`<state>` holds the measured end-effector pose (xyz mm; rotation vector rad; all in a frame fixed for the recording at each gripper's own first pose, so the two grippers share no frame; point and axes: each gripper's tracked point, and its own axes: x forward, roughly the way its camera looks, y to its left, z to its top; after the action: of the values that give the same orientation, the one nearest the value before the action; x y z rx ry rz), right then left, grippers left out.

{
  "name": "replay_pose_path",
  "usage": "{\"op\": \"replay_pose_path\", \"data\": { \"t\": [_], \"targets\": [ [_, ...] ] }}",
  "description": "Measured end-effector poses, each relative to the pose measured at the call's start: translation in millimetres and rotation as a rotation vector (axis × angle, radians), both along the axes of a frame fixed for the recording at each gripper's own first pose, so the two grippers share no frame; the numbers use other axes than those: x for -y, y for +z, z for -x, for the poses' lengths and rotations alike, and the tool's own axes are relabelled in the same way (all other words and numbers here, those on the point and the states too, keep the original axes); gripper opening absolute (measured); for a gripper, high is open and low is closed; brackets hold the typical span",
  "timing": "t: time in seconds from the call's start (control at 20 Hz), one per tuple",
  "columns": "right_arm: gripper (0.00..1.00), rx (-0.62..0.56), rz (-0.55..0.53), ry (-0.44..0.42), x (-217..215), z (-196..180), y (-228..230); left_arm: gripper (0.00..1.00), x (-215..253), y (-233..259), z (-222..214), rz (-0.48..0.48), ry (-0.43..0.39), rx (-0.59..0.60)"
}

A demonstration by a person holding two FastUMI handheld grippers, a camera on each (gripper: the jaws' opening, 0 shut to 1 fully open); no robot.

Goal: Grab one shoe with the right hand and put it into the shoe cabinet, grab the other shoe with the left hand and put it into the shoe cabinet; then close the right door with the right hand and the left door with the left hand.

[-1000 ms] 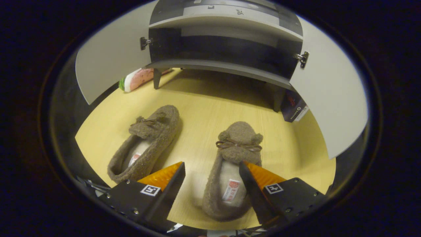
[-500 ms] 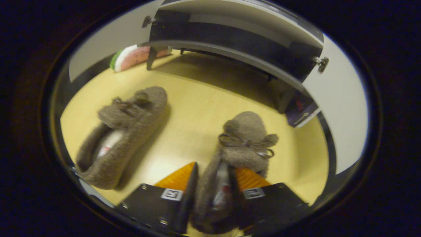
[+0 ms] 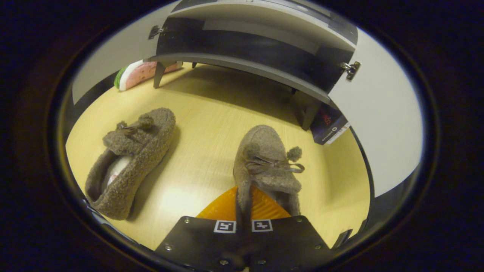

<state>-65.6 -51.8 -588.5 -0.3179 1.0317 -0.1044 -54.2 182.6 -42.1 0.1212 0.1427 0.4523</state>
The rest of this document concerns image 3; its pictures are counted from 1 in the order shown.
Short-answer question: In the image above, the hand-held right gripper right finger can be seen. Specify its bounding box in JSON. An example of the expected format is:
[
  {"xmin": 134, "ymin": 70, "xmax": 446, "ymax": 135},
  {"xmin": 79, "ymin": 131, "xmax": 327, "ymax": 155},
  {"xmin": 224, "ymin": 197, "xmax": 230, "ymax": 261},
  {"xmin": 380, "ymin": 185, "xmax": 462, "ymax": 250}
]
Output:
[{"xmin": 248, "ymin": 187, "xmax": 329, "ymax": 272}]

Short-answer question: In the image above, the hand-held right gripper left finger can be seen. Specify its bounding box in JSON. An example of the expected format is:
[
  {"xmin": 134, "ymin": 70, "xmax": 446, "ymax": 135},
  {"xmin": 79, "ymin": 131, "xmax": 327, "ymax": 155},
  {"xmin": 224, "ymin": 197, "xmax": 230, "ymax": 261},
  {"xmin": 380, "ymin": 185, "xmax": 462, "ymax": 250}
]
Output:
[{"xmin": 154, "ymin": 185, "xmax": 244, "ymax": 272}]

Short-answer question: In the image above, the brown fuzzy shoe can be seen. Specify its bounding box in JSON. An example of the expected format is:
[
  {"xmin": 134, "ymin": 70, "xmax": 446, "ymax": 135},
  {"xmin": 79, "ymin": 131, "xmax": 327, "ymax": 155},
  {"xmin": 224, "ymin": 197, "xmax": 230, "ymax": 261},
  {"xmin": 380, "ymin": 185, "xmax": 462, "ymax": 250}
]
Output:
[
  {"xmin": 233, "ymin": 125, "xmax": 305, "ymax": 231},
  {"xmin": 85, "ymin": 108, "xmax": 177, "ymax": 221}
]

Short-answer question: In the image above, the white cabinet door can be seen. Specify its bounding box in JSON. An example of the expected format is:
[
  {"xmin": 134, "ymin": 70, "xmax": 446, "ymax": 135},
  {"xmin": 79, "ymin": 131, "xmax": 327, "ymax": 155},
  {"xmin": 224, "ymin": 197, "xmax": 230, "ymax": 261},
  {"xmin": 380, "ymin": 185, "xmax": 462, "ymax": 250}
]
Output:
[
  {"xmin": 71, "ymin": 0, "xmax": 182, "ymax": 105},
  {"xmin": 327, "ymin": 28, "xmax": 424, "ymax": 199}
]

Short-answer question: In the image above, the white shoe cabinet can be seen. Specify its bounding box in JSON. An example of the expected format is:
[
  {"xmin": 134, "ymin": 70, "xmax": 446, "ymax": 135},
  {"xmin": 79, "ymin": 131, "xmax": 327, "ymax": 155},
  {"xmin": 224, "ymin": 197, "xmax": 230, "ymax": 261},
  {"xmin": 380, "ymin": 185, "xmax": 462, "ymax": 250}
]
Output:
[{"xmin": 146, "ymin": 0, "xmax": 359, "ymax": 131}]

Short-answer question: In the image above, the dark printed box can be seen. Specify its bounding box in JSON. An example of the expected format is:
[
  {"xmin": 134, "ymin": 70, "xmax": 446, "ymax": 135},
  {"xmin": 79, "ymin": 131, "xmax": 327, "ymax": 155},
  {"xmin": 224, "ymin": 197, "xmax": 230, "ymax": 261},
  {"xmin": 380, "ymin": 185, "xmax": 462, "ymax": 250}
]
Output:
[{"xmin": 310, "ymin": 103, "xmax": 351, "ymax": 145}]

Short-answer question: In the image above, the watermelon slice cushion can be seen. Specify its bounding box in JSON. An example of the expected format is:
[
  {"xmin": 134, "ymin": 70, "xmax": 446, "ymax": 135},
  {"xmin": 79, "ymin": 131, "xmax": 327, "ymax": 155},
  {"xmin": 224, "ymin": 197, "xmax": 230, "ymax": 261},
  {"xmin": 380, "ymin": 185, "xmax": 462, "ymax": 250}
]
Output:
[{"xmin": 114, "ymin": 60, "xmax": 183, "ymax": 91}]

